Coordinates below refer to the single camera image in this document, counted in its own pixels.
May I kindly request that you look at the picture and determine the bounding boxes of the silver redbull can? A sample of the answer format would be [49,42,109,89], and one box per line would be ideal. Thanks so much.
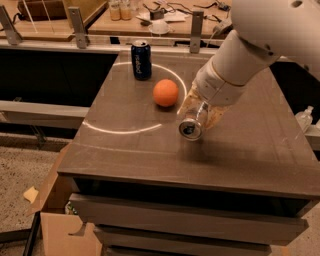
[179,101,208,141]

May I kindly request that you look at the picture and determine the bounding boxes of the white bowl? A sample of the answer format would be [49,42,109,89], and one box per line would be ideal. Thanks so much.
[148,20,172,35]

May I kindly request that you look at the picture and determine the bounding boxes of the orange drink bottle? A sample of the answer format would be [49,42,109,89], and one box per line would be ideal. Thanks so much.
[120,0,132,20]
[109,0,121,21]

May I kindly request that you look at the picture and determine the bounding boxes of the metal bracket middle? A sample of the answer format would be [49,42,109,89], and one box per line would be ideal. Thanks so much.
[68,7,89,49]

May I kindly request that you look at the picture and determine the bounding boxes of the metal bracket right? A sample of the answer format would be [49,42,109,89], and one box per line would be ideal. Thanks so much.
[189,10,204,53]

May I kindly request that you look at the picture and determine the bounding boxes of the clear plastic bottle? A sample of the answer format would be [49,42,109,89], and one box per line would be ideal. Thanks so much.
[295,106,314,133]

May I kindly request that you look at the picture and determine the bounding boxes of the brown wooden box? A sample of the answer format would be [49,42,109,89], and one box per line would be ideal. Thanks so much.
[17,0,67,21]

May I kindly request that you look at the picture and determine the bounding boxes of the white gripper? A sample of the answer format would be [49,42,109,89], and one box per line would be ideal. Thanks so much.
[177,56,247,130]

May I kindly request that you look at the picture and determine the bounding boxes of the metal bracket left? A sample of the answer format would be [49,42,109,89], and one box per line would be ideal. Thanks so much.
[0,5,22,45]

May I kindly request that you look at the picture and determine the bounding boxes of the blue pepsi can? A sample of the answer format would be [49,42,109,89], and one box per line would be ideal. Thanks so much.
[131,40,152,80]

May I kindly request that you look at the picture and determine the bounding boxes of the white power strip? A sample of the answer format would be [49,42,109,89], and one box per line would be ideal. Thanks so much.
[213,18,233,35]

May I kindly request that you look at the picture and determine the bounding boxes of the orange fruit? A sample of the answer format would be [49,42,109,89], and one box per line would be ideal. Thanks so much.
[153,79,179,107]

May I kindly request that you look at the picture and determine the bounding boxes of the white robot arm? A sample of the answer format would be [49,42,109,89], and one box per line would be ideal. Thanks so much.
[179,0,320,140]

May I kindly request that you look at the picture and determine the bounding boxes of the cardboard box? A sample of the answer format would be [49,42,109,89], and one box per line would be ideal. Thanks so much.
[27,145,102,256]

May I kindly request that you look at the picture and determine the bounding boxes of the metal bracket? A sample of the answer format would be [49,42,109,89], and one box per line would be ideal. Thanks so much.
[0,5,22,45]
[189,10,204,53]
[68,7,89,49]

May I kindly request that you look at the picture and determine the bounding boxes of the grey drawer cabinet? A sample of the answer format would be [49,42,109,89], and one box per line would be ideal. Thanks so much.
[58,53,320,256]

